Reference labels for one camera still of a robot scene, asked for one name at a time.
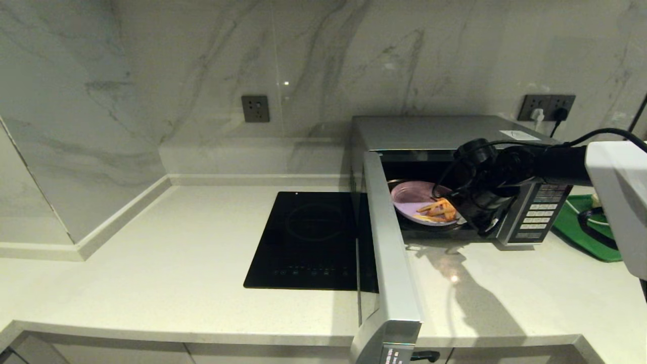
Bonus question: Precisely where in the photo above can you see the lilac round plate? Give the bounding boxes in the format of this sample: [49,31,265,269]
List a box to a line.
[391,181,461,226]

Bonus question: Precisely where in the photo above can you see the microwave door with dark glass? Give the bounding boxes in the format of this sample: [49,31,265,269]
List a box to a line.
[349,151,441,364]

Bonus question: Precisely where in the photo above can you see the white paper sheet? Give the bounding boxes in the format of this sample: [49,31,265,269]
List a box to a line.
[499,130,540,142]

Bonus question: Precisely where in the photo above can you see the silver microwave oven body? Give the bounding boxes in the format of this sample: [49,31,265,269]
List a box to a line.
[351,115,575,248]

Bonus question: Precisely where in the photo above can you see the green plastic tray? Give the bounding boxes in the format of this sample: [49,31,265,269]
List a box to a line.
[550,195,623,263]

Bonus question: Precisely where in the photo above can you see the black induction cooktop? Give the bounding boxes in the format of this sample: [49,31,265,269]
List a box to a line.
[243,191,379,293]

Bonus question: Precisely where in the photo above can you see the beige cabinet corner panel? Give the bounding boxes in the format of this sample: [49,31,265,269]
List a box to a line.
[9,332,72,364]

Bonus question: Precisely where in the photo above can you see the white power cable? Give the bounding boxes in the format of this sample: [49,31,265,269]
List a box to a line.
[565,199,610,226]

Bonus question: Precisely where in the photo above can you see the black power plug with cord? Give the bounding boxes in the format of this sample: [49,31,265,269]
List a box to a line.
[549,107,570,139]

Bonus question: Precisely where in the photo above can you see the grey double wall socket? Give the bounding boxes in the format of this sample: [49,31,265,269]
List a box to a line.
[518,94,577,123]

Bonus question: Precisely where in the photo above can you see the grey single wall socket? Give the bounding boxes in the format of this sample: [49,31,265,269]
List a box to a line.
[241,95,270,124]

